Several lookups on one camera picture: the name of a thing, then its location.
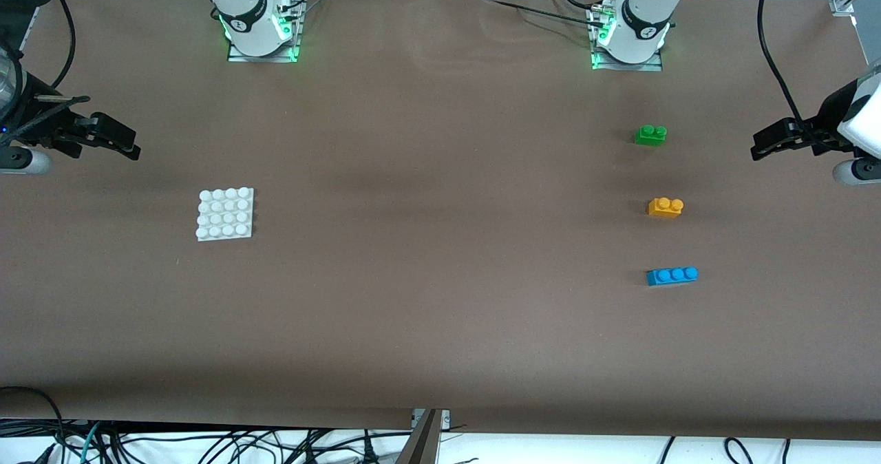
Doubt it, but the white studded base plate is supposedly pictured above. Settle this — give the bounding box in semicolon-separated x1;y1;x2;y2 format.
196;187;255;242

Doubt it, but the blue three-stud block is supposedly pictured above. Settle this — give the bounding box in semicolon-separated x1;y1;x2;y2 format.
646;266;699;287

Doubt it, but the brown table cover sheet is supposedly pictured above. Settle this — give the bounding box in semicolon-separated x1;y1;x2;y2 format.
0;0;881;444

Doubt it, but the aluminium profile beam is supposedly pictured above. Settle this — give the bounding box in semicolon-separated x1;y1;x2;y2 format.
394;409;443;464

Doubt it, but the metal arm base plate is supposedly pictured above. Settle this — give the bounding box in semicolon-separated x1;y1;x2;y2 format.
227;0;302;63
590;6;664;72

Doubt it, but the long black base cable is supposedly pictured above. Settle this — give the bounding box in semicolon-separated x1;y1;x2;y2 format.
485;0;608;31

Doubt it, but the black looped cable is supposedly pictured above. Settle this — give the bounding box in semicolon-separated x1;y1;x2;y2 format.
0;386;67;451

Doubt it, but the teal cable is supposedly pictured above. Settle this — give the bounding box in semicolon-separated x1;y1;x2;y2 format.
78;421;103;464

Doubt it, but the small metal bracket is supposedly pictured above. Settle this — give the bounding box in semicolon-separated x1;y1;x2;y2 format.
411;409;452;432

